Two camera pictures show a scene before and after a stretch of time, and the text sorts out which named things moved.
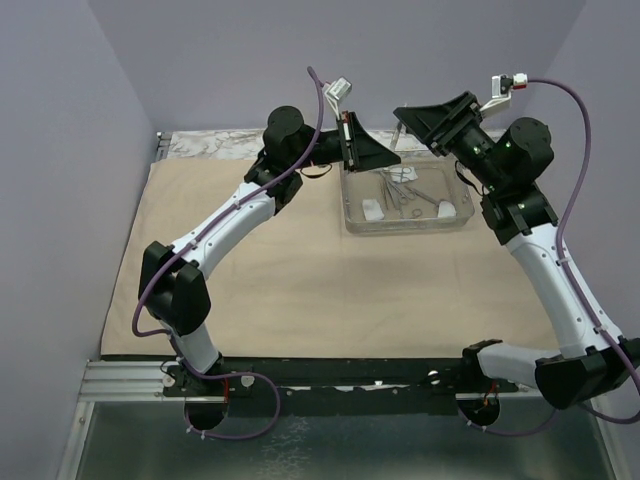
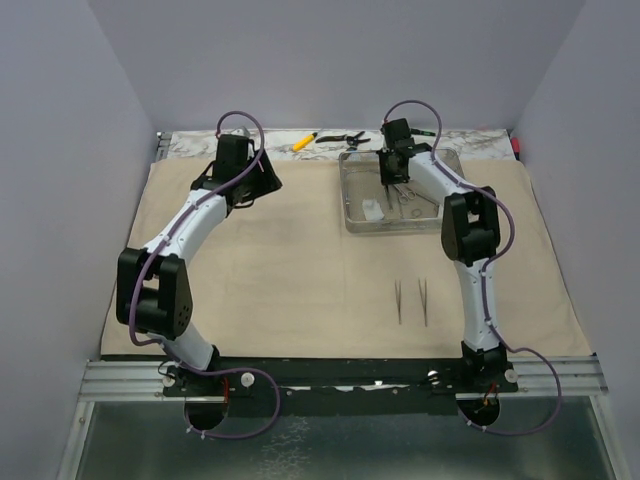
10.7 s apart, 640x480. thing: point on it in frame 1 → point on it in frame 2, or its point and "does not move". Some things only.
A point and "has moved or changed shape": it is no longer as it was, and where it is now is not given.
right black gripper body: x=462 y=137 → x=388 y=175
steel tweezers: x=385 y=190 → x=398 y=294
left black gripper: x=363 y=150 → x=267 y=180
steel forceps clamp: x=403 y=197 does not move
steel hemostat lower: x=416 y=213 does not move
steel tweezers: x=395 y=135 has moved or changed shape
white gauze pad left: x=372 y=210 does not move
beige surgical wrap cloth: x=295 y=282 does not move
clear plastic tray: x=409 y=195 does not move
